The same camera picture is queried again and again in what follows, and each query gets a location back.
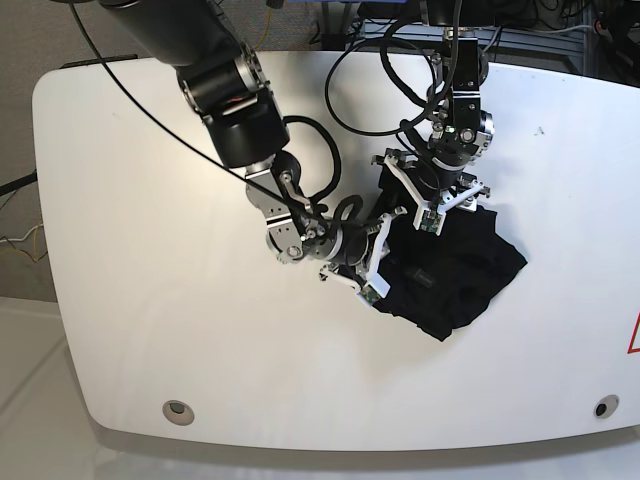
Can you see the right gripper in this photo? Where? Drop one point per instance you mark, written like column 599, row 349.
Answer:
column 359, row 258

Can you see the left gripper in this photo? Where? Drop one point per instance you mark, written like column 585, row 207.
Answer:
column 428, row 178

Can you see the black T-shirt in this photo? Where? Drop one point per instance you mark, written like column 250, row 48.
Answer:
column 442, row 282

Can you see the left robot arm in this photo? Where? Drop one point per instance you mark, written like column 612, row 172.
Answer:
column 452, row 130

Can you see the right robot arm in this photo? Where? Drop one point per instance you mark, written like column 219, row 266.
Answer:
column 223, row 82

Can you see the round table grommet left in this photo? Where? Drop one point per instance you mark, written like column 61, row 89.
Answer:
column 178, row 413

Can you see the round table grommet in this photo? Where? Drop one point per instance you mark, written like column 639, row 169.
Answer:
column 178, row 413
column 606, row 407

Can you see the red triangle warning sticker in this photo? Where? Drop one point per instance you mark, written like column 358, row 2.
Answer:
column 634, row 345

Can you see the round table grommet right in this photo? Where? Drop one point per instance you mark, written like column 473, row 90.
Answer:
column 606, row 407

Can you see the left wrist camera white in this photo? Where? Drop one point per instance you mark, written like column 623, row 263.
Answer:
column 428, row 219

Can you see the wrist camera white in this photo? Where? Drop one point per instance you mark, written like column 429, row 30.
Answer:
column 373, row 290
column 428, row 219

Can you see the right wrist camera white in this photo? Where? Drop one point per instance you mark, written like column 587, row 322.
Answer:
column 373, row 290

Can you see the aluminium frame rail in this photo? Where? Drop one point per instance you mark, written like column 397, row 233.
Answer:
column 570, row 44

